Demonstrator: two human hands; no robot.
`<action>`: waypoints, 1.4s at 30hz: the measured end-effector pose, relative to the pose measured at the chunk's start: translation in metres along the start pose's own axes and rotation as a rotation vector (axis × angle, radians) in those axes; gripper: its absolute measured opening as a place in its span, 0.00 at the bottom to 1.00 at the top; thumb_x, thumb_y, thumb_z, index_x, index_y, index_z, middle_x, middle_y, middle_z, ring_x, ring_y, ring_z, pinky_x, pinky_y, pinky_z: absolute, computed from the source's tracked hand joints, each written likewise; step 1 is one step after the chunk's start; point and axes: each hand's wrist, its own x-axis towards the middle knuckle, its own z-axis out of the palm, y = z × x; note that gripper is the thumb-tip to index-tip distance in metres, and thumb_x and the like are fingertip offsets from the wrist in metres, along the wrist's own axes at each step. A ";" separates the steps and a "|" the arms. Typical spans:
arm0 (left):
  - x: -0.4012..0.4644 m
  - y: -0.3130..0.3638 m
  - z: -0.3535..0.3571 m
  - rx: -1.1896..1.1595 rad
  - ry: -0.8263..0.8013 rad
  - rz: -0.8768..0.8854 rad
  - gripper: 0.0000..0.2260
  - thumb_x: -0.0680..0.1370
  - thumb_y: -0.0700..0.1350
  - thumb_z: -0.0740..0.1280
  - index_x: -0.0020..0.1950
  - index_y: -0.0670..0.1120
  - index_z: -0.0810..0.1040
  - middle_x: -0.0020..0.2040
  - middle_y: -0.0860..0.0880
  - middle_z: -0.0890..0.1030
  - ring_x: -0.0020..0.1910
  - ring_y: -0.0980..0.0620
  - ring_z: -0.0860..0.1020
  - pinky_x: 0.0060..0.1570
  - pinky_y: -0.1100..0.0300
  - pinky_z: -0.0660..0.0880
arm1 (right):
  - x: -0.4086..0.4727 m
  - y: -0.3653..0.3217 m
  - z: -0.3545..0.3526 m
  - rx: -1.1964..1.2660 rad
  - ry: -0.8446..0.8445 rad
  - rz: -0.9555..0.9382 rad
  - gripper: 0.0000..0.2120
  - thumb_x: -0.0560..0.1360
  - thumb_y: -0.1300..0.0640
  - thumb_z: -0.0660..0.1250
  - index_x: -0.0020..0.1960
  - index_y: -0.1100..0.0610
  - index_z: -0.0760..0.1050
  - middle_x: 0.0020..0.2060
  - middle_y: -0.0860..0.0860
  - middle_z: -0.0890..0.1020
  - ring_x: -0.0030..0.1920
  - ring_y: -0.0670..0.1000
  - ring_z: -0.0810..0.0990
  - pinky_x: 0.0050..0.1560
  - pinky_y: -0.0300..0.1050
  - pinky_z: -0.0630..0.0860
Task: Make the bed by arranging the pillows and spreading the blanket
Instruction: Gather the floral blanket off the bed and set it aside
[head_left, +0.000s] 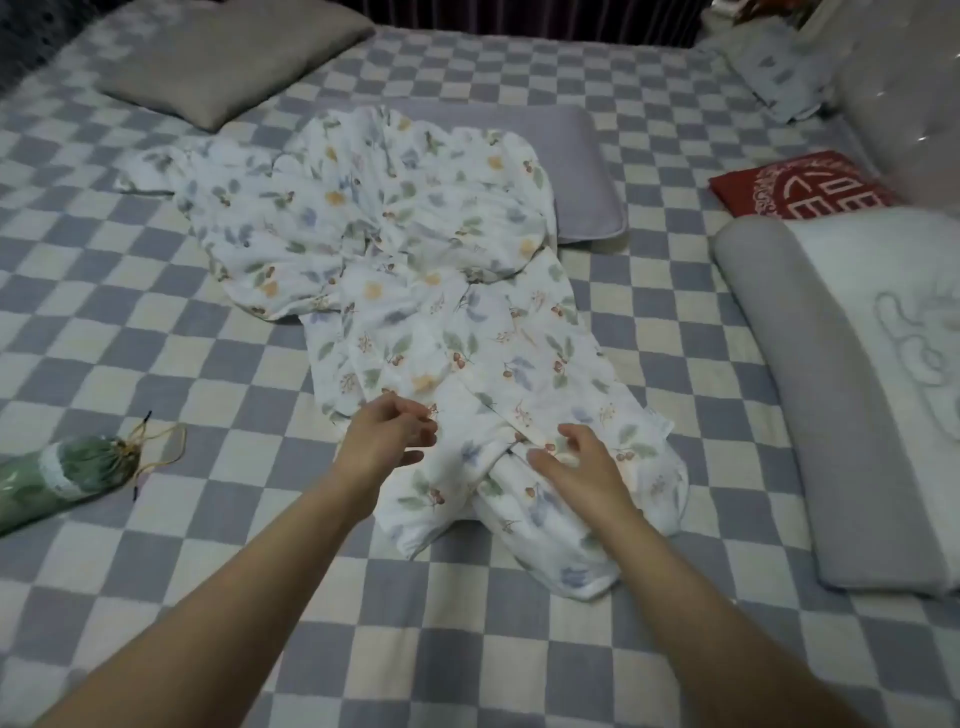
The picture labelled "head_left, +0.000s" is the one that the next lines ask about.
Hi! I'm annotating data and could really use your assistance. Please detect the person's right hand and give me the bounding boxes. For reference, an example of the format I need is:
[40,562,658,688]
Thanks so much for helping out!
[526,422,648,537]

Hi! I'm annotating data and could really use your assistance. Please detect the person's left hand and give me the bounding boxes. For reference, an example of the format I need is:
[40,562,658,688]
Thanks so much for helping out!
[332,390,441,520]

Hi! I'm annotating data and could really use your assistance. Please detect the person's right forearm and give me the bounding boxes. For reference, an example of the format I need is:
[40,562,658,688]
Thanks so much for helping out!
[583,504,875,728]

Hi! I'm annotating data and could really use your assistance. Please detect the person's left forearm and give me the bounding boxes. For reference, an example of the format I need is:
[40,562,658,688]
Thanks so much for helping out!
[28,463,378,728]

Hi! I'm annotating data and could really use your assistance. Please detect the white floral pajama pants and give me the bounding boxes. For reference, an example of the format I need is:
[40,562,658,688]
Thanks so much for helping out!
[298,246,691,606]

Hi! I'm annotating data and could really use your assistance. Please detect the purple white checkered bed sheet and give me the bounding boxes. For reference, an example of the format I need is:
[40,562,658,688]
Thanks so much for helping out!
[0,0,960,728]

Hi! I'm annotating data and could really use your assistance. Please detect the grey long pillow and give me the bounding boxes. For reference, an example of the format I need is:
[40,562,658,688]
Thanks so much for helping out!
[711,214,960,599]

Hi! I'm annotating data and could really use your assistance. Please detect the white floral pajama top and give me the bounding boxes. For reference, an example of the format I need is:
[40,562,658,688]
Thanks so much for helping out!
[112,103,562,325]

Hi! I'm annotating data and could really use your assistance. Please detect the lilac flat pillow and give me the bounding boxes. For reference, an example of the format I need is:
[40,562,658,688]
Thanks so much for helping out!
[315,99,630,246]

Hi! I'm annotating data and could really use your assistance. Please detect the white embroidered towel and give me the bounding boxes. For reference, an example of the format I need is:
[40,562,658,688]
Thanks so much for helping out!
[783,205,960,588]

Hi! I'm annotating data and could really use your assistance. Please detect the red patterned cushion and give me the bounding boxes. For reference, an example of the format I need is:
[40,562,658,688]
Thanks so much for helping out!
[708,149,901,223]

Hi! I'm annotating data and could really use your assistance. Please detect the taupe flat pillow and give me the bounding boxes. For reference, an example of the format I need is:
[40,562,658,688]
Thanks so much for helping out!
[96,0,378,134]

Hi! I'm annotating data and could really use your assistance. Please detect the dark striped curtain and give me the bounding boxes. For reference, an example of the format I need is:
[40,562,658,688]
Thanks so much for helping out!
[358,0,715,51]

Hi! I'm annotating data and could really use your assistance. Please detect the folded floral cloth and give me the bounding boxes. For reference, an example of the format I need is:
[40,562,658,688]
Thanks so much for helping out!
[699,18,835,126]

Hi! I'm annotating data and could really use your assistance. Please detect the white tufted headboard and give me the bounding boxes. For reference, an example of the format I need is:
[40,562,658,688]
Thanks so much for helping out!
[823,0,960,220]

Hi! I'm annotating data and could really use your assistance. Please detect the green drawstring bag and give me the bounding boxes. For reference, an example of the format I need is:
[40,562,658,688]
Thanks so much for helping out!
[0,411,189,538]

